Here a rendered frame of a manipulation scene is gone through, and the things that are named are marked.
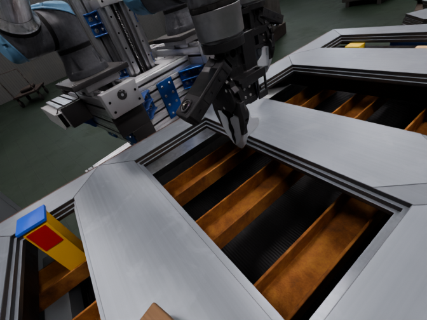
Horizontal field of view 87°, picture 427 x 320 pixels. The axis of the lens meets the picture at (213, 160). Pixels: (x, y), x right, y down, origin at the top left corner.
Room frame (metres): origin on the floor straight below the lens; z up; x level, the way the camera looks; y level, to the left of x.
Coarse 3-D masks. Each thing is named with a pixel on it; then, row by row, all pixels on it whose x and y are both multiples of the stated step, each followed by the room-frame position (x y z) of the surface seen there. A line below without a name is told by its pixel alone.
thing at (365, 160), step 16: (384, 128) 0.34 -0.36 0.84; (352, 144) 0.33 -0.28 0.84; (368, 144) 0.32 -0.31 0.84; (384, 144) 0.30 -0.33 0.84; (400, 144) 0.29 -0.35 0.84; (336, 160) 0.31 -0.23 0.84; (352, 160) 0.29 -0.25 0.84; (368, 160) 0.28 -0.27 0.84; (384, 160) 0.27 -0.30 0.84; (352, 176) 0.26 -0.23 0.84; (368, 176) 0.25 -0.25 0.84
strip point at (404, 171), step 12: (420, 144) 0.27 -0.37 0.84; (408, 156) 0.26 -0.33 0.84; (420, 156) 0.25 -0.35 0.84; (396, 168) 0.24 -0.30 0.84; (408, 168) 0.23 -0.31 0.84; (420, 168) 0.22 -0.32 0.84; (384, 180) 0.23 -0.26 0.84; (396, 180) 0.22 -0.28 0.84; (408, 180) 0.21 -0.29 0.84; (420, 180) 0.20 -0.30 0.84
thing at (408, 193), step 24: (288, 72) 0.85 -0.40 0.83; (312, 72) 0.77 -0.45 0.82; (336, 72) 0.70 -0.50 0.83; (360, 72) 0.63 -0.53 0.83; (384, 72) 0.57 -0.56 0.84; (168, 144) 0.61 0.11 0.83; (264, 144) 0.44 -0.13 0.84; (144, 168) 0.54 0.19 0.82; (312, 168) 0.32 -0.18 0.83; (360, 192) 0.23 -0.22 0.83; (384, 192) 0.21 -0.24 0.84; (408, 192) 0.19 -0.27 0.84; (24, 240) 0.42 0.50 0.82; (24, 264) 0.35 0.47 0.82; (360, 264) 0.12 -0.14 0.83; (96, 288) 0.22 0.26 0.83; (336, 288) 0.11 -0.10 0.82
